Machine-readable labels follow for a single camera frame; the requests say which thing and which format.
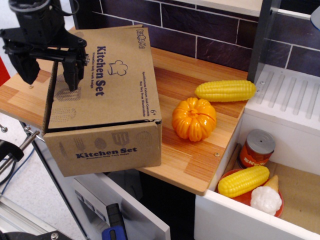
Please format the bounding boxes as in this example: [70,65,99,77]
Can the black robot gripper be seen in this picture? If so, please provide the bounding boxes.
[0,0,88,92]

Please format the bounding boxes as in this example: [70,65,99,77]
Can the brown Kitchen Set cardboard box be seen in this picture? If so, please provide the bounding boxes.
[44,25,162,177]

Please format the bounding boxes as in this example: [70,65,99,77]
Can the orange plastic toy pumpkin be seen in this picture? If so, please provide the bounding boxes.
[171,97,217,142]

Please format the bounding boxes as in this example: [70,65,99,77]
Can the wooden toy kitchen counter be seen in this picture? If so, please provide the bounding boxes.
[0,26,249,197]

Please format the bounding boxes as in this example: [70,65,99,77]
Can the red object at left edge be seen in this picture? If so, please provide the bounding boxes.
[0,58,10,86]

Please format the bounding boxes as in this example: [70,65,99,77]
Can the yellow toy corn on plate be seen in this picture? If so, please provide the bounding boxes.
[217,165,270,198]

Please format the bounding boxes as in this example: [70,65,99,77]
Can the black metal table clamp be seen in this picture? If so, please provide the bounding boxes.
[0,124,45,186]

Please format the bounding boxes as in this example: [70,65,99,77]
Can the yellow toy corn on counter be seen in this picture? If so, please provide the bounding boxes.
[194,80,257,103]

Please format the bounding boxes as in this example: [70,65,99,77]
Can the white toy cauliflower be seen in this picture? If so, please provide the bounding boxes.
[250,186,283,216]

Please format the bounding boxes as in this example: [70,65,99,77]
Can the white toy sink cabinet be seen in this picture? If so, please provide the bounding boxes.
[193,112,320,240]

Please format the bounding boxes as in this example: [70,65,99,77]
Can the blue cable on floor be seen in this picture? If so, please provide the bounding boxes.
[0,147,36,196]

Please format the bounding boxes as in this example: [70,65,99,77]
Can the orange toy soup can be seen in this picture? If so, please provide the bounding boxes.
[239,129,276,168]

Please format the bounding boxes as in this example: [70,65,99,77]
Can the beige toy ice cream cone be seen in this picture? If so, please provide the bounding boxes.
[263,175,279,193]

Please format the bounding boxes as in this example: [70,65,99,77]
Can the white toy oven door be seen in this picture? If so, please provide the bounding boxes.
[71,172,172,240]

